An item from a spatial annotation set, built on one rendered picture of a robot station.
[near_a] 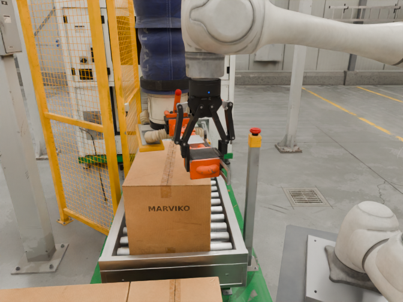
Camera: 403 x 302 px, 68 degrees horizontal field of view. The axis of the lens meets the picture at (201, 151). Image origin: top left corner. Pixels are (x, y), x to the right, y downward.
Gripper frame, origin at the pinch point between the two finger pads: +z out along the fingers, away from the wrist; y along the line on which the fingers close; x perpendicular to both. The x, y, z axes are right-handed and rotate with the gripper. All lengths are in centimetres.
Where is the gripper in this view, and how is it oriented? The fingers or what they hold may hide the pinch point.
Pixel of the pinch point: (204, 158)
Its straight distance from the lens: 76.6
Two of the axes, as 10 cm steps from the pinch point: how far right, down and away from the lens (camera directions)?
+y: -9.7, 0.8, -2.2
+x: 2.4, 3.6, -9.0
